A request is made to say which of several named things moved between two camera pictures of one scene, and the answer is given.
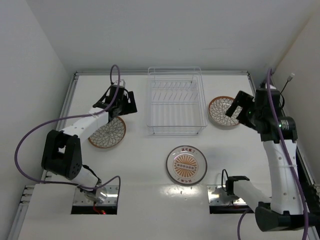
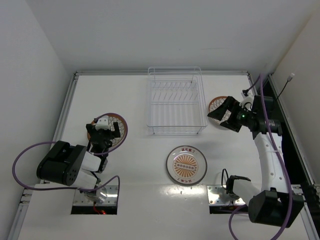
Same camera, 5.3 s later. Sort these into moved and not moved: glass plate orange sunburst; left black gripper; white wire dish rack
Moved: left black gripper
Not moved: glass plate orange sunburst; white wire dish rack
